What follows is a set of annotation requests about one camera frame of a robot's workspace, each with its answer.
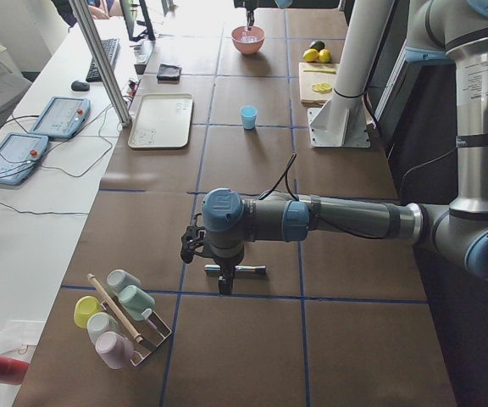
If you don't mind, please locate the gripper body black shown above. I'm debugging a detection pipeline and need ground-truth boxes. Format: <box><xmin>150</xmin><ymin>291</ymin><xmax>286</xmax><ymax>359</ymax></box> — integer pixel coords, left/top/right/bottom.
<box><xmin>213</xmin><ymin>254</ymin><xmax>244</xmax><ymax>276</ymax></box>
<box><xmin>245</xmin><ymin>0</ymin><xmax>256</xmax><ymax>20</ymax></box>

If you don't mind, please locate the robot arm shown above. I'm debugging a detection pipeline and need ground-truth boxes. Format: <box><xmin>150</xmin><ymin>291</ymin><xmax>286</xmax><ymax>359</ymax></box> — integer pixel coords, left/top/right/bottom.
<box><xmin>180</xmin><ymin>1</ymin><xmax>488</xmax><ymax>295</ymax></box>
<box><xmin>233</xmin><ymin>0</ymin><xmax>308</xmax><ymax>30</ymax></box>

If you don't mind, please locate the clear ice cubes pile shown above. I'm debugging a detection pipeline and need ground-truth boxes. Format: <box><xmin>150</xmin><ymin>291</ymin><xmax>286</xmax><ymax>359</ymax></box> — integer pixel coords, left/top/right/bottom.
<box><xmin>235</xmin><ymin>29</ymin><xmax>260</xmax><ymax>43</ymax></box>

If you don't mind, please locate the light blue plastic cup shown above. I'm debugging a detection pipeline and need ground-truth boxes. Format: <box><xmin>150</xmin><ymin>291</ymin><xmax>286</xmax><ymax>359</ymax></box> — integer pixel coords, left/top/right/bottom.
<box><xmin>240</xmin><ymin>105</ymin><xmax>258</xmax><ymax>130</ymax></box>

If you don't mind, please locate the white cup rack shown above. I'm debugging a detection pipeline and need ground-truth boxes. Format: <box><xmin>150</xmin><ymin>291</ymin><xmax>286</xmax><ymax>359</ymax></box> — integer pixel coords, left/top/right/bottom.
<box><xmin>101</xmin><ymin>301</ymin><xmax>172</xmax><ymax>367</ymax></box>

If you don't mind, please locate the green cup on rack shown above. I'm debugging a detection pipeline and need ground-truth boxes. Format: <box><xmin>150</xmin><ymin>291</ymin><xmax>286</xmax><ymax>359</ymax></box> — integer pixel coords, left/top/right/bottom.
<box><xmin>118</xmin><ymin>285</ymin><xmax>155</xmax><ymax>321</ymax></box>

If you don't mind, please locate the grey-green cup on rack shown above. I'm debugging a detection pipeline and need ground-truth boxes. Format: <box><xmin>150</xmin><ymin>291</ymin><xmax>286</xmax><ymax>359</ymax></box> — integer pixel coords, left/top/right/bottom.
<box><xmin>106</xmin><ymin>269</ymin><xmax>141</xmax><ymax>294</ymax></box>

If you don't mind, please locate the pink cup on rack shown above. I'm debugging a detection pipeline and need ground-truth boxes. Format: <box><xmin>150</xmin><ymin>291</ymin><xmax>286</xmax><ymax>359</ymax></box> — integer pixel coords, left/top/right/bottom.
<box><xmin>95</xmin><ymin>332</ymin><xmax>134</xmax><ymax>369</ymax></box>

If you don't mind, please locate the white cup on rack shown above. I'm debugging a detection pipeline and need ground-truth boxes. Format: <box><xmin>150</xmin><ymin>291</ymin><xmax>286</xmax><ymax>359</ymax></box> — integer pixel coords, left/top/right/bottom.
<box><xmin>86</xmin><ymin>312</ymin><xmax>120</xmax><ymax>345</ymax></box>

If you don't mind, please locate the yellow cup on rack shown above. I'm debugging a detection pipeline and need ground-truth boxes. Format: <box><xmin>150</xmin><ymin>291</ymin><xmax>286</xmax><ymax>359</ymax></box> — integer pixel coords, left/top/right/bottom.
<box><xmin>73</xmin><ymin>296</ymin><xmax>103</xmax><ymax>329</ymax></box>

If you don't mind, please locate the steel muddler black tip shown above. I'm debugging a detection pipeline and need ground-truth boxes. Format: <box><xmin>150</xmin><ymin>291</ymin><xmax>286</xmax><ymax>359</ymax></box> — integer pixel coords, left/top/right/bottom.
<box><xmin>203</xmin><ymin>265</ymin><xmax>267</xmax><ymax>276</ymax></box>

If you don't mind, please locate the pink bowl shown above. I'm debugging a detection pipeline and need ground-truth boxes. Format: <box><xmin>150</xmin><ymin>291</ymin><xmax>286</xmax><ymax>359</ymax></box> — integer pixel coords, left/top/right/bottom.
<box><xmin>231</xmin><ymin>26</ymin><xmax>265</xmax><ymax>55</ymax></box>

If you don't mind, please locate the yellow lemon upper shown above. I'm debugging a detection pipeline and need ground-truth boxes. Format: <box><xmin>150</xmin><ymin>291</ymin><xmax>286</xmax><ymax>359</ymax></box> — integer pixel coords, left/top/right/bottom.
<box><xmin>302</xmin><ymin>48</ymin><xmax>319</xmax><ymax>63</ymax></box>

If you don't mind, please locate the yellow lemon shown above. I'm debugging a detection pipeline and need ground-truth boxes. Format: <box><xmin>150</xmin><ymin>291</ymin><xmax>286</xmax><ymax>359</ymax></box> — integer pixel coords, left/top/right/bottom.
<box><xmin>302</xmin><ymin>48</ymin><xmax>319</xmax><ymax>63</ymax></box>
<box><xmin>318</xmin><ymin>48</ymin><xmax>332</xmax><ymax>64</ymax></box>

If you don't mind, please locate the yellow plastic knife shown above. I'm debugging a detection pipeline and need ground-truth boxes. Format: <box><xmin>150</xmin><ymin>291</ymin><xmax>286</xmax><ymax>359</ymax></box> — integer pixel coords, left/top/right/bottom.
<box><xmin>302</xmin><ymin>68</ymin><xmax>337</xmax><ymax>74</ymax></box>

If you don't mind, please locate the green avocado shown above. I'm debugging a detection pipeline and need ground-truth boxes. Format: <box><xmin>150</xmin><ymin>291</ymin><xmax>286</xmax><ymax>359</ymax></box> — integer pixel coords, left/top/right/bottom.
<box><xmin>309</xmin><ymin>40</ymin><xmax>325</xmax><ymax>52</ymax></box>

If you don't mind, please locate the yellow lemon lower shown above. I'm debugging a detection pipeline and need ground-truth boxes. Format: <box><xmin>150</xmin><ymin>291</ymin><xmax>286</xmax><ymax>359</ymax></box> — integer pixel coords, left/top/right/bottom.
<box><xmin>318</xmin><ymin>48</ymin><xmax>332</xmax><ymax>64</ymax></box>

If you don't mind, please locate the wooden cutting board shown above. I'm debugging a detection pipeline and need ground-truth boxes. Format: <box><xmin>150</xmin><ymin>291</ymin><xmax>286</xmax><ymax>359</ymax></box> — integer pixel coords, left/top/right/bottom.
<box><xmin>298</xmin><ymin>62</ymin><xmax>339</xmax><ymax>104</ymax></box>

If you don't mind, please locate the lemon slices stack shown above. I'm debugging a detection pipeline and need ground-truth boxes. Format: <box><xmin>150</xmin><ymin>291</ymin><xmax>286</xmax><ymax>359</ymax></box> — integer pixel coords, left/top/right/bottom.
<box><xmin>311</xmin><ymin>82</ymin><xmax>332</xmax><ymax>94</ymax></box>

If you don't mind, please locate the black monitor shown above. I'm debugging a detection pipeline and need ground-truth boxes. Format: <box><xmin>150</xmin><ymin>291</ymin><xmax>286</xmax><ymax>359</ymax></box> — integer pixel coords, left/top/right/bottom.
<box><xmin>119</xmin><ymin>0</ymin><xmax>156</xmax><ymax>42</ymax></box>

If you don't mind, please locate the cream bear tray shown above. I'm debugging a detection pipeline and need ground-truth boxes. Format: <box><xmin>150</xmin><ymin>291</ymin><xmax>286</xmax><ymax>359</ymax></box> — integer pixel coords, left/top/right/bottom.
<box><xmin>128</xmin><ymin>92</ymin><xmax>193</xmax><ymax>149</ymax></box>

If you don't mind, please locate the black keyboard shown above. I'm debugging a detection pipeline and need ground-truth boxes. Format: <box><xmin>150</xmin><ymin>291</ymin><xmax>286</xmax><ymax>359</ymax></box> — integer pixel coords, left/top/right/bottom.
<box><xmin>85</xmin><ymin>37</ymin><xmax>121</xmax><ymax>83</ymax></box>

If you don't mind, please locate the black computer mouse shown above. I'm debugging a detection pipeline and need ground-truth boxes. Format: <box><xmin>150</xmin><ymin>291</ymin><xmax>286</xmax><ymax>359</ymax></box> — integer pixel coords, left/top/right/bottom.
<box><xmin>70</xmin><ymin>81</ymin><xmax>90</xmax><ymax>92</ymax></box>

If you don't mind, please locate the teach pendant far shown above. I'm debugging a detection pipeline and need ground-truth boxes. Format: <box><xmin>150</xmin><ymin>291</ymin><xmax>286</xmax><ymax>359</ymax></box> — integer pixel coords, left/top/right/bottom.
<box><xmin>29</xmin><ymin>97</ymin><xmax>91</xmax><ymax>139</ymax></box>

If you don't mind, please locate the teach pendant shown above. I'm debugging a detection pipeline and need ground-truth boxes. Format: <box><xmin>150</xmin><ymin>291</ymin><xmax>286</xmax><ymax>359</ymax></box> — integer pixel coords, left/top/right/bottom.
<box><xmin>0</xmin><ymin>133</ymin><xmax>49</xmax><ymax>186</ymax></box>
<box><xmin>29</xmin><ymin>97</ymin><xmax>91</xmax><ymax>139</ymax></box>

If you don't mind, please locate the teach pendant near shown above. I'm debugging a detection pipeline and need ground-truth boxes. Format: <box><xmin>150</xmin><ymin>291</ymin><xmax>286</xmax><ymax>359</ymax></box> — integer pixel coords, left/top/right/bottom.
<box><xmin>0</xmin><ymin>133</ymin><xmax>49</xmax><ymax>186</ymax></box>

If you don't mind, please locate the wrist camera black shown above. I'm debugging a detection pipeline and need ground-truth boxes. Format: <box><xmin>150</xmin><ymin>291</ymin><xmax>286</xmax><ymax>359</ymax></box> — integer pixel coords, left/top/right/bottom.
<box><xmin>180</xmin><ymin>213</ymin><xmax>204</xmax><ymax>264</ymax></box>

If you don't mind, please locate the wooden rack handle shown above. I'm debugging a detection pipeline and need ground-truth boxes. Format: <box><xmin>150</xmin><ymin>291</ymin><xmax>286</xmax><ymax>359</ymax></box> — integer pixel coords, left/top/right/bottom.
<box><xmin>87</xmin><ymin>273</ymin><xmax>143</xmax><ymax>343</ymax></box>

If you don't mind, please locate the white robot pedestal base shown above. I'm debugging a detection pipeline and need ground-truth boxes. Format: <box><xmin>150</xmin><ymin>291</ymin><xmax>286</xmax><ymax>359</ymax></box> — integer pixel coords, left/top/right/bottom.
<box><xmin>308</xmin><ymin>0</ymin><xmax>395</xmax><ymax>148</ymax></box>

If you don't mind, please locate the aluminium frame post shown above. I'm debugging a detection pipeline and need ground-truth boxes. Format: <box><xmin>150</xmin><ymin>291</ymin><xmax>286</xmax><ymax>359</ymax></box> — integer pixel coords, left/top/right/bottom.
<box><xmin>69</xmin><ymin>0</ymin><xmax>132</xmax><ymax>128</ymax></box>

